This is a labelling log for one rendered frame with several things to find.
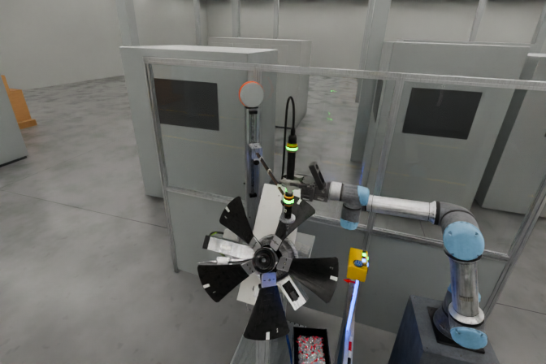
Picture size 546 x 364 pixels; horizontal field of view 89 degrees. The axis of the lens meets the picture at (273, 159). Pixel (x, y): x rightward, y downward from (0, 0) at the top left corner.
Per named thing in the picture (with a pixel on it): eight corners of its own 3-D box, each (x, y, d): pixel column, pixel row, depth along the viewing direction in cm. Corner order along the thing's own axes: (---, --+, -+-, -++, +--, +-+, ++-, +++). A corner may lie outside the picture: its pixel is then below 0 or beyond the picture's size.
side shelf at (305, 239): (269, 228, 219) (269, 225, 218) (314, 239, 209) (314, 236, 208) (258, 249, 198) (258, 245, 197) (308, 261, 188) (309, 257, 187)
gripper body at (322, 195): (298, 199, 117) (327, 205, 114) (300, 181, 114) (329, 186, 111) (302, 191, 124) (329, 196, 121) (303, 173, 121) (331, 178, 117)
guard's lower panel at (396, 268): (176, 266, 283) (165, 188, 246) (466, 351, 213) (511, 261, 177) (174, 268, 280) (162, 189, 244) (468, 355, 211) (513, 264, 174)
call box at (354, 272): (348, 260, 171) (350, 246, 167) (365, 264, 169) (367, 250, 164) (345, 279, 157) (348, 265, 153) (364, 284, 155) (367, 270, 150)
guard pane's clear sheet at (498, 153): (166, 185, 242) (149, 62, 202) (508, 255, 175) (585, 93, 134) (166, 185, 242) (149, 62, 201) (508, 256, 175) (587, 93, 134)
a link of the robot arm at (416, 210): (474, 198, 112) (348, 183, 132) (479, 212, 102) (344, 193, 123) (468, 223, 116) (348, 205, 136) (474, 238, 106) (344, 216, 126)
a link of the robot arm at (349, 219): (360, 219, 124) (364, 198, 119) (356, 234, 114) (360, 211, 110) (342, 214, 127) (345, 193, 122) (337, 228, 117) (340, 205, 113)
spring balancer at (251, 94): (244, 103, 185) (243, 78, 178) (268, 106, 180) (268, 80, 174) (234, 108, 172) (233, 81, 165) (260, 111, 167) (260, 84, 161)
